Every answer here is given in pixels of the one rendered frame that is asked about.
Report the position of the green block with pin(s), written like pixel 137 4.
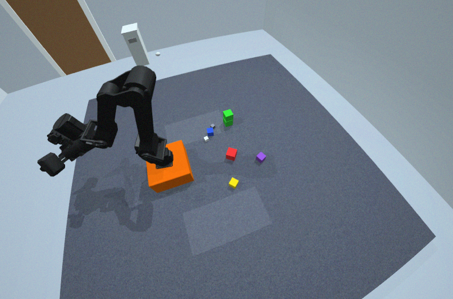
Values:
pixel 228 115
pixel 229 123

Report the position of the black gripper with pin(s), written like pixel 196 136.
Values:
pixel 53 164

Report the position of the yellow cube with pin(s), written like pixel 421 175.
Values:
pixel 233 183

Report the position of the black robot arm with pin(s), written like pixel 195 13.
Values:
pixel 133 88

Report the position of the purple cube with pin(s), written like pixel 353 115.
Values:
pixel 260 157

